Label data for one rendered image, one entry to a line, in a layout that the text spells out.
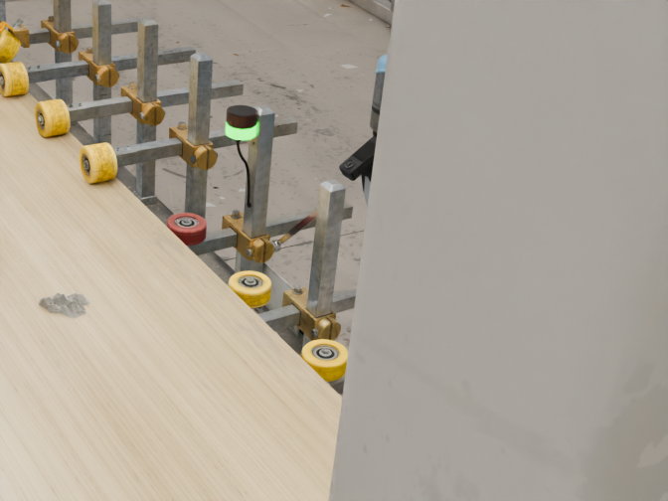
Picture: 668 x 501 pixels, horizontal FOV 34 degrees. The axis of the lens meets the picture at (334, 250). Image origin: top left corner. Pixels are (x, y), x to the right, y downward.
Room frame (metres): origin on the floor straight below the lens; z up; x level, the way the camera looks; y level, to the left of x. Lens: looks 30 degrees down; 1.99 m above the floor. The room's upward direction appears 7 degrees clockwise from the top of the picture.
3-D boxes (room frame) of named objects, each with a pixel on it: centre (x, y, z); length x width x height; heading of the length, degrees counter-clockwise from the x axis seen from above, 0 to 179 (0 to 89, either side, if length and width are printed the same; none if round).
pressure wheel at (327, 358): (1.53, -0.01, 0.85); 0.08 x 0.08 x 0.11
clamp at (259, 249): (1.99, 0.19, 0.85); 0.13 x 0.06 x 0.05; 38
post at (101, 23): (2.57, 0.63, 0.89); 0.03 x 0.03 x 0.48; 38
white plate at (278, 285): (1.97, 0.13, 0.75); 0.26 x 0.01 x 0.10; 38
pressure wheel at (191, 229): (1.92, 0.30, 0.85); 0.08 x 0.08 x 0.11
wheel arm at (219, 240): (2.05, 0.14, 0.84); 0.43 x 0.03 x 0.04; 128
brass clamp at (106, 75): (2.59, 0.64, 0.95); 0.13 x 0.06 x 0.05; 38
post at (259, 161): (1.98, 0.17, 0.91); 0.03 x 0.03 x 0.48; 38
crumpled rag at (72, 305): (1.59, 0.46, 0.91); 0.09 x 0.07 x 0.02; 82
